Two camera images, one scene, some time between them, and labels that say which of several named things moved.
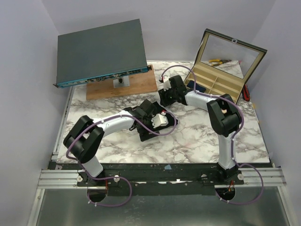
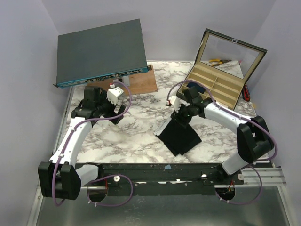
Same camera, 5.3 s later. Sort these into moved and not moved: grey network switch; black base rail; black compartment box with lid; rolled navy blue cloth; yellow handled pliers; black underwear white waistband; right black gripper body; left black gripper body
Moved: left black gripper body; right black gripper body; black underwear white waistband
Not moved: yellow handled pliers; black base rail; rolled navy blue cloth; grey network switch; black compartment box with lid
